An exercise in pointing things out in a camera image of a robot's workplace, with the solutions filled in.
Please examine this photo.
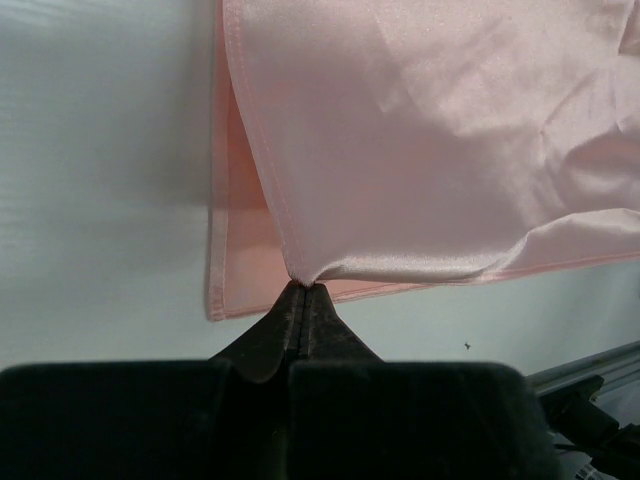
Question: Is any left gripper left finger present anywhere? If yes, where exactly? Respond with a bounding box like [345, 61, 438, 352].
[1, 283, 305, 479]

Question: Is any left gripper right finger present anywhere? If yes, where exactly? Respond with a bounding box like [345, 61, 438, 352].
[289, 285, 560, 479]

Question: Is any pink satin napkin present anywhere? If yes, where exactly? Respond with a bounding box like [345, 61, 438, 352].
[208, 1, 639, 321]

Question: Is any aluminium front rail frame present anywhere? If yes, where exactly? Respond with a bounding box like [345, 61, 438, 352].
[527, 341, 639, 399]

